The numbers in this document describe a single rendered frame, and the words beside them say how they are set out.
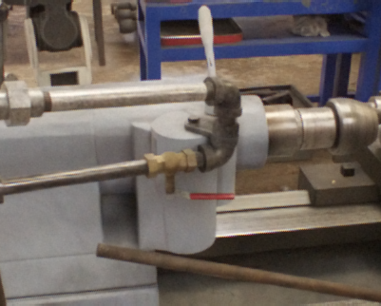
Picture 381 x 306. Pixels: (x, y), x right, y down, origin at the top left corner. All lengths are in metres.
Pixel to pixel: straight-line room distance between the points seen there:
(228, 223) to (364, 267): 0.29
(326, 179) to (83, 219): 0.58
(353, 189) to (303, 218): 0.12
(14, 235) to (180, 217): 0.22
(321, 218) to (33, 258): 0.58
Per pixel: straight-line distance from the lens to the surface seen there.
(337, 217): 1.22
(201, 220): 0.81
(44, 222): 0.85
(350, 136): 0.93
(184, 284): 1.19
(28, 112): 0.62
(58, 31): 1.80
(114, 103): 0.66
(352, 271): 1.27
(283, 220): 1.19
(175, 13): 2.65
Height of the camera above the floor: 1.49
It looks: 27 degrees down
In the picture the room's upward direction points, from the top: straight up
